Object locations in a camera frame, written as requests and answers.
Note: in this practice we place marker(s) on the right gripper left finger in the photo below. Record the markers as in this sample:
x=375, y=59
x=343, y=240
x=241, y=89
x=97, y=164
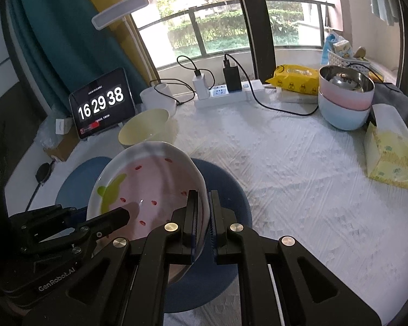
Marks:
x=125, y=283

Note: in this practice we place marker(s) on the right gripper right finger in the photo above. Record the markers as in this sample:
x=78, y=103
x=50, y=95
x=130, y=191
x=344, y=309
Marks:
x=280, y=281

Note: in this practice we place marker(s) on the light blue plate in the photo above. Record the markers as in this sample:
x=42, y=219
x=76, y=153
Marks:
x=76, y=189

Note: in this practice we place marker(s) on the dark blue large bowl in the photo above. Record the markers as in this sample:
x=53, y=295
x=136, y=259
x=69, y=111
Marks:
x=206, y=279

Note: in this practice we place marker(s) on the pink strawberry bowl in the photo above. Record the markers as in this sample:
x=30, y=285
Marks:
x=150, y=180

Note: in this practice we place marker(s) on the cream green bowl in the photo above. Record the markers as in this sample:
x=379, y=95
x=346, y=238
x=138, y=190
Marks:
x=150, y=125

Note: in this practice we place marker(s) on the cardboard box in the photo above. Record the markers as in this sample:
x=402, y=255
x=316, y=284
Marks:
x=64, y=149

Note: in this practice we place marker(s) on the clear plastic bag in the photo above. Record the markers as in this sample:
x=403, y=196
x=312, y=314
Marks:
x=46, y=136

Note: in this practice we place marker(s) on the small white box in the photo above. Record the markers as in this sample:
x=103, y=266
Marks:
x=63, y=126

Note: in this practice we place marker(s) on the yellow tissue pack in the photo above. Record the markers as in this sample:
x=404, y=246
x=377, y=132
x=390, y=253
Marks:
x=386, y=147

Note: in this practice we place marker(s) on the tablet showing clock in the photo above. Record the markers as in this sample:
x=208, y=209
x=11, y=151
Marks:
x=102, y=104

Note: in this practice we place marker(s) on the light blue steel bowl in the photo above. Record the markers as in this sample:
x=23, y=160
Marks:
x=340, y=117

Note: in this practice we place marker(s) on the white desk lamp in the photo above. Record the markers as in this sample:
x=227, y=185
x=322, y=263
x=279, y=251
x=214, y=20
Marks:
x=116, y=12

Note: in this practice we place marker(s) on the white power strip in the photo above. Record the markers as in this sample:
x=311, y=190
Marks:
x=219, y=95

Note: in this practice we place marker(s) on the yellow wet wipes pack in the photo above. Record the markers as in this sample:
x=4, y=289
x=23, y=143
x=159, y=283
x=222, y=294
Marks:
x=296, y=78

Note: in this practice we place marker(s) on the pink steel bowl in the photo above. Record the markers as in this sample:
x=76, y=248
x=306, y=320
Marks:
x=346, y=87

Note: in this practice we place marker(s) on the black power adapter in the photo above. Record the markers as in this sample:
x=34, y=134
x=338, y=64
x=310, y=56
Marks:
x=232, y=78

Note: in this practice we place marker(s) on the grey folded cloth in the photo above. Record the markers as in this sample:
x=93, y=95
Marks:
x=389, y=94

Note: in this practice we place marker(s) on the white phone charger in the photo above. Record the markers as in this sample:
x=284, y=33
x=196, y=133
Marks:
x=200, y=86

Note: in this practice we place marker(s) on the white storage basket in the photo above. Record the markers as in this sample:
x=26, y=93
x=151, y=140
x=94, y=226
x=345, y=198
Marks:
x=348, y=62

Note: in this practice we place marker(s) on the white balcony railing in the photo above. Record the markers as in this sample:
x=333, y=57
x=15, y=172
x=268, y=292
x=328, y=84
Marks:
x=211, y=29

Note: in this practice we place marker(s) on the dark window frame post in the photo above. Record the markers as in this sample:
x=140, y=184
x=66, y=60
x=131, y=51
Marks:
x=260, y=37

